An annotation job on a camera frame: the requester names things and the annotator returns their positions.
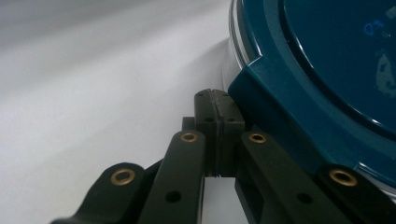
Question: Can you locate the round dark teal lidded container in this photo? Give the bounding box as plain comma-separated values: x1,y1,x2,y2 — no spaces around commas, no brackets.
221,0,396,200

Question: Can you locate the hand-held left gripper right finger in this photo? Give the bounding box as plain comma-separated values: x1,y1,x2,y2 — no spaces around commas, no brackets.
212,89,247,178

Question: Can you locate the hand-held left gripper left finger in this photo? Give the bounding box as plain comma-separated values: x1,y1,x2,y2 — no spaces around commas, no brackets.
181,88,220,178

